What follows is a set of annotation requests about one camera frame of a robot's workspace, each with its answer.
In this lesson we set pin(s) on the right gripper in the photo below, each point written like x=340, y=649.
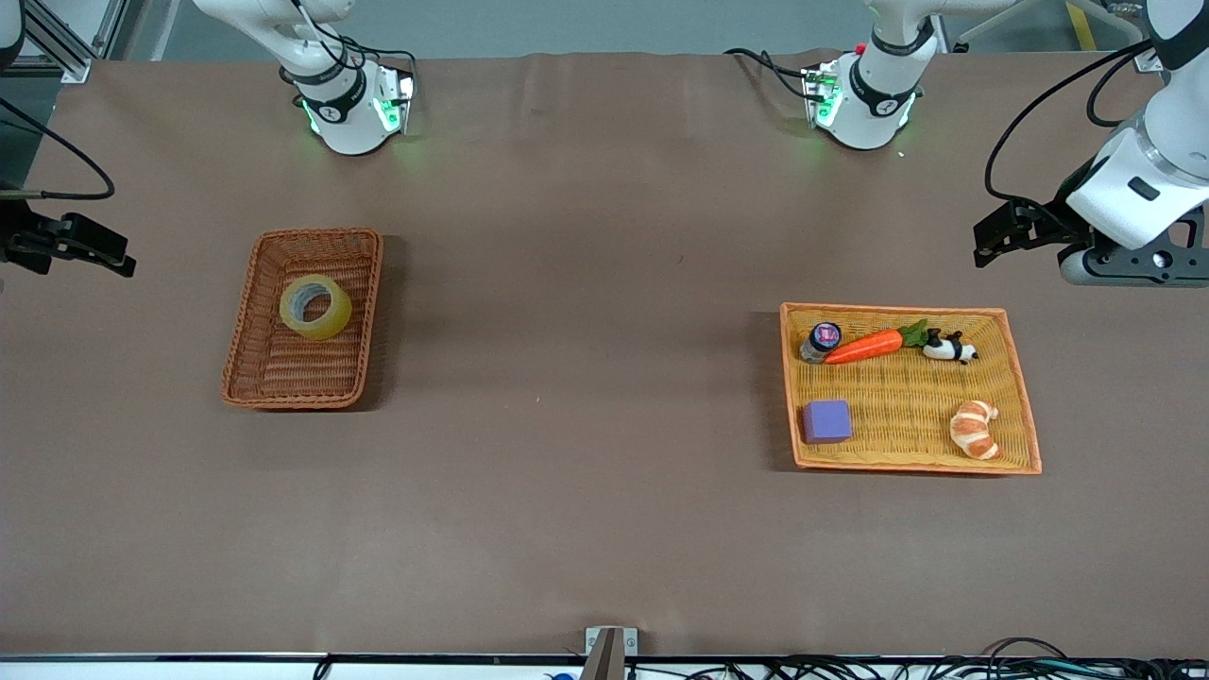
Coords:
x=21, y=236

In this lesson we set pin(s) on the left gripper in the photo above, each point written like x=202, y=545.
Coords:
x=1050, y=223

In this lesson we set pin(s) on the clear yellowish tape roll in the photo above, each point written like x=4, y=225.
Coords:
x=295, y=321

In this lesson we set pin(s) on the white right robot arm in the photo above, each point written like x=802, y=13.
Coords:
x=345, y=123

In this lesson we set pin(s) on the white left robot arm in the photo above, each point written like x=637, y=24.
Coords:
x=1181, y=104

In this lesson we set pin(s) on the orange yellow wicker basket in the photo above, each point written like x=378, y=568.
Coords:
x=897, y=416

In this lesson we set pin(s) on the brown wicker basket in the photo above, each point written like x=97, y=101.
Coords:
x=302, y=373

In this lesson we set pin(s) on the black white panda toy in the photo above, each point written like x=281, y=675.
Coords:
x=940, y=349

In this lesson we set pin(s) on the orange toy carrot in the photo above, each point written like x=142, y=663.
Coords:
x=864, y=347

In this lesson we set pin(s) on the toy croissant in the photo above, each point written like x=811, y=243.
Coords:
x=973, y=430

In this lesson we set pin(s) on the small bottle purple cap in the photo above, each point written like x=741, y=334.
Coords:
x=824, y=335

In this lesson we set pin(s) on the grey metal strut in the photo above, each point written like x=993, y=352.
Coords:
x=982, y=30

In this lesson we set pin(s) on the purple foam cube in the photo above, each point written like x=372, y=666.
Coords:
x=826, y=422

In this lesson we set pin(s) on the brown table cover mat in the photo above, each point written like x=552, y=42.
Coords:
x=567, y=491

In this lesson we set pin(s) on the aluminium frame profile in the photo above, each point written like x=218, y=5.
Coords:
x=71, y=66

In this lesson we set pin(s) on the metal table edge bracket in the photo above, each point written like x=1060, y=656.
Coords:
x=595, y=642

